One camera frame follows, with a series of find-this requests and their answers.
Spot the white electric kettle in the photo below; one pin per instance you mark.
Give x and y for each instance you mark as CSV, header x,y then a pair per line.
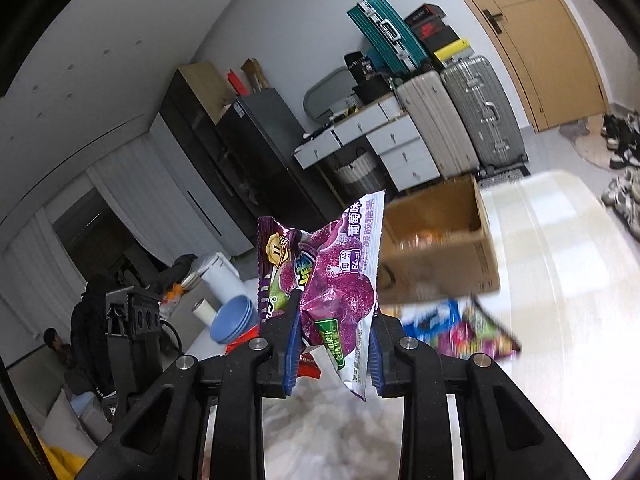
x,y
222,280

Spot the white paper cup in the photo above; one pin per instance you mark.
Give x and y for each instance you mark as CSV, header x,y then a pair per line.
x,y
205,315

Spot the black shoe box red logo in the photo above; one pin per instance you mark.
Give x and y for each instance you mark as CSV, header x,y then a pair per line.
x,y
432,30

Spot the plain black shoe box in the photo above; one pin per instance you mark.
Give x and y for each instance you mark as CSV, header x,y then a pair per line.
x,y
447,40

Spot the teal suitcase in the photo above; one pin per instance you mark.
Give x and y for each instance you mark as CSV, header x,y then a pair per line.
x,y
385,30

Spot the purple grape gummy bag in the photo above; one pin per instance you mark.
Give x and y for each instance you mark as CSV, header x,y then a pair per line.
x,y
335,270

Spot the small brown cardboard piece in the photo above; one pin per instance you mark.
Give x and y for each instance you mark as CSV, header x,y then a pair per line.
x,y
254,74

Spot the yellow shoe box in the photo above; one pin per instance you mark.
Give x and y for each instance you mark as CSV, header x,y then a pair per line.
x,y
452,52

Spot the beige round rug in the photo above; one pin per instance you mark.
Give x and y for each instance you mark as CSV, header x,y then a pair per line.
x,y
595,155

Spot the beige suitcase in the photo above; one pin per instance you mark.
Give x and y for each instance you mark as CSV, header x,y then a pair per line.
x,y
435,120

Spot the grey white laundry basket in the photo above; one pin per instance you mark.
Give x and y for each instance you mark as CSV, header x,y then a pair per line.
x,y
357,172

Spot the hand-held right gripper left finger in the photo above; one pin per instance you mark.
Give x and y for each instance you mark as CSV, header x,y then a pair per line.
x,y
292,350

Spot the red narrow box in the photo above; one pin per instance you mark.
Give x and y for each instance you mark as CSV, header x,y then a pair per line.
x,y
236,84

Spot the colourful purple candy bag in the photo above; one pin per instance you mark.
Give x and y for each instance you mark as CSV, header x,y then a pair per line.
x,y
480,335

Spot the flat brown cardboard sheet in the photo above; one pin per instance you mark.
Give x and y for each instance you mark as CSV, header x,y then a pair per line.
x,y
205,87

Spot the white desk with drawers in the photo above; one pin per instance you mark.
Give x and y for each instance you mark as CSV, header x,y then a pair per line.
x,y
405,160

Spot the black shoe box red trim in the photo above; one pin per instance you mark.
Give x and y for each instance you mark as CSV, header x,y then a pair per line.
x,y
425,12

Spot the tall black cabinet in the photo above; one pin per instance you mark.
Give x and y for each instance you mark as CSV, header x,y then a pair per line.
x,y
200,125

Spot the grey oval basin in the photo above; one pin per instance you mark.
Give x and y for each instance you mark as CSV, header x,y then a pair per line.
x,y
325,92

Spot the grey doormat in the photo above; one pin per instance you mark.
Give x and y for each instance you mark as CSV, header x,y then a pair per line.
x,y
580,130

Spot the dark grey refrigerator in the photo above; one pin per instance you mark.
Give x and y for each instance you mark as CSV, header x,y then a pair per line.
x,y
270,150

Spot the brown cardboard box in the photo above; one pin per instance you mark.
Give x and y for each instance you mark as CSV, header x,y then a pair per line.
x,y
450,270

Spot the pile of dark sneakers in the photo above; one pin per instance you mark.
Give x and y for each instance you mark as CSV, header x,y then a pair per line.
x,y
620,135

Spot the wooden door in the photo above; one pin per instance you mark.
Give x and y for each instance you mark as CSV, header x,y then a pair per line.
x,y
540,50

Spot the black bag white print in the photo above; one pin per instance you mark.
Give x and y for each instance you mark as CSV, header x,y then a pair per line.
x,y
359,66

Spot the metal bowl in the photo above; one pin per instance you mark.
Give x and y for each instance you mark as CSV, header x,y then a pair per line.
x,y
190,280

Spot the blue plastic bowl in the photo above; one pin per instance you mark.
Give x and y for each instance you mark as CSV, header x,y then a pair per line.
x,y
225,337
235,312

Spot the white wardrobe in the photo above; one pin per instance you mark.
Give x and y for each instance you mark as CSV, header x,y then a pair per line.
x,y
225,240

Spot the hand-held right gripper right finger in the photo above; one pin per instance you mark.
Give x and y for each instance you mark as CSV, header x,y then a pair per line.
x,y
377,360

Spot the silver suitcase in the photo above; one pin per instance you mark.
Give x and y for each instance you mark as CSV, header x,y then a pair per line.
x,y
480,110

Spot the plain black bag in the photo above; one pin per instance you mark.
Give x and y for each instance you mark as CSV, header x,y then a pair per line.
x,y
372,91

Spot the dark cloth bundle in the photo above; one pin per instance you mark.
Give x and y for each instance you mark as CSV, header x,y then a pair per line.
x,y
90,335

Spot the cluster of white grey sneakers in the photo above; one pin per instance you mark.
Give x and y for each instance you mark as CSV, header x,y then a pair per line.
x,y
622,195

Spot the light grey sofa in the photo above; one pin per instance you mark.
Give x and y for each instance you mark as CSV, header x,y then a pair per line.
x,y
65,425

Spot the white curtain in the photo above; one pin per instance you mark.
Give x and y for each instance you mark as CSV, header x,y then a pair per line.
x,y
125,185

